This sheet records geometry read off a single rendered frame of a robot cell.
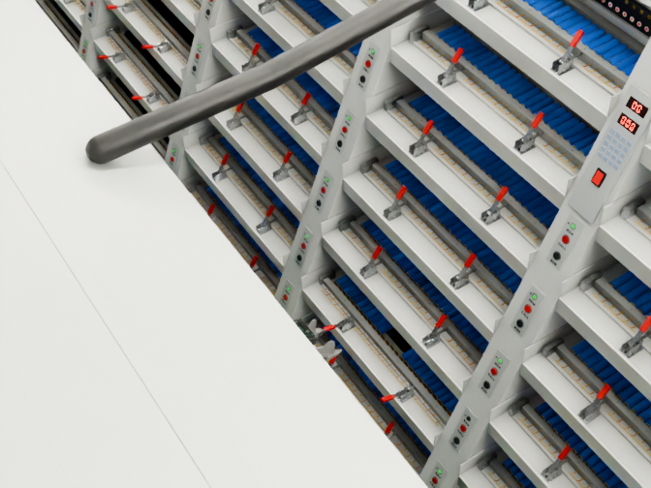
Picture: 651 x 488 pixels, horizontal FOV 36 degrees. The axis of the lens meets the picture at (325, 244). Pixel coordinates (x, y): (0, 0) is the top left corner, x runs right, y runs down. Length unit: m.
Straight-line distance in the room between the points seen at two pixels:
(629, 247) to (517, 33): 0.51
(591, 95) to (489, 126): 0.27
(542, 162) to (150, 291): 1.48
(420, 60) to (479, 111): 0.22
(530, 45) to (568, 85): 0.14
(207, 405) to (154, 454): 0.06
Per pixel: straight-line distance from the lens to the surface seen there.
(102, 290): 0.75
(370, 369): 2.62
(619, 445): 2.16
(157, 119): 0.88
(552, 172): 2.12
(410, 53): 2.39
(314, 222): 2.70
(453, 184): 2.32
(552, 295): 2.14
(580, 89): 2.05
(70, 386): 0.67
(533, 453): 2.32
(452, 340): 2.47
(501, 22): 2.20
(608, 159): 2.00
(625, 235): 2.03
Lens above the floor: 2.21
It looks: 34 degrees down
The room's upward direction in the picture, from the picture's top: 20 degrees clockwise
